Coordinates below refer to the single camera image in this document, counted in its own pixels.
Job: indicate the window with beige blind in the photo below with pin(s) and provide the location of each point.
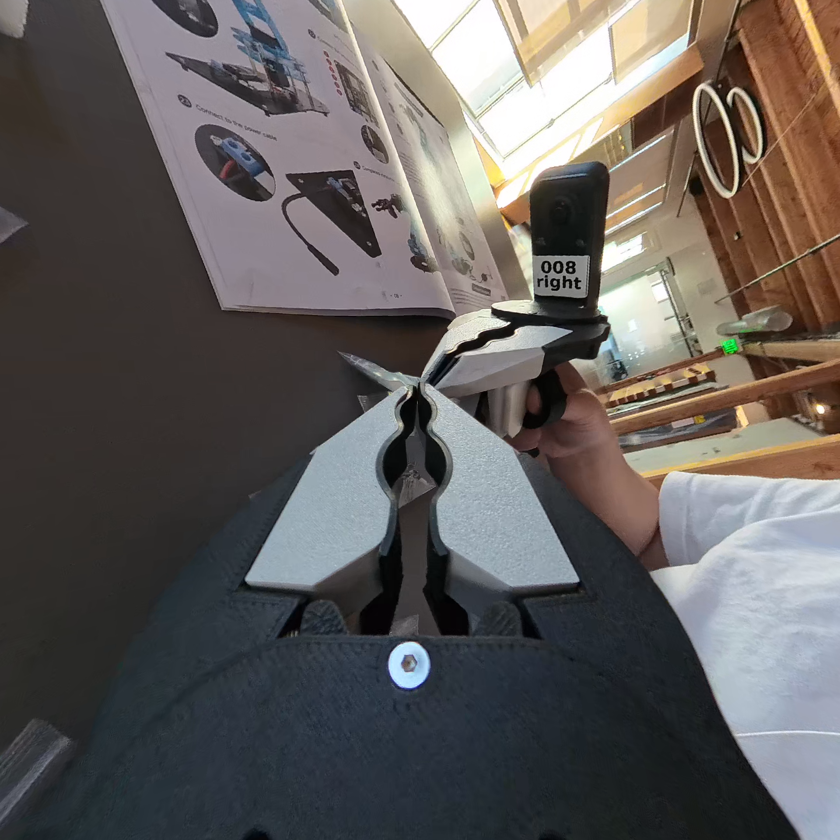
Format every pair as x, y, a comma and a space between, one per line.
558, 39

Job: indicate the person's white shirt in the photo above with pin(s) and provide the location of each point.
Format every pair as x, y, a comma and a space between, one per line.
754, 623

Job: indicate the dark desk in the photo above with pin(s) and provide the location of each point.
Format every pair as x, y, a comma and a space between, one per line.
131, 394

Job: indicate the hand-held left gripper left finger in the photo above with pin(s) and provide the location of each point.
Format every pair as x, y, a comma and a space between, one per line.
315, 525

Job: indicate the white round ceiling lamp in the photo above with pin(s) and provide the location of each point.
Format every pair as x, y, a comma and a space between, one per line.
696, 128

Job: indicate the person's right hand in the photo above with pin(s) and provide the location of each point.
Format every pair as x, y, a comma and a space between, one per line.
584, 426

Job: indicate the clear labelled screw bag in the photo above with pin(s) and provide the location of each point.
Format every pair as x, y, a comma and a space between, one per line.
384, 375

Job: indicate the instruction manual booklet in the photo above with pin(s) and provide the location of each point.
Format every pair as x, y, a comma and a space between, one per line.
229, 229

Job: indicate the silver metal duct pipe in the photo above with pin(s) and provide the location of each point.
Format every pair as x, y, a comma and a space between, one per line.
754, 321

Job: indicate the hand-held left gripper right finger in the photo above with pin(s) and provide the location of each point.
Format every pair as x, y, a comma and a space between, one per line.
512, 525

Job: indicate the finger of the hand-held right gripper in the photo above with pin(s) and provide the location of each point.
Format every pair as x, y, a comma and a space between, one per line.
499, 361
469, 328

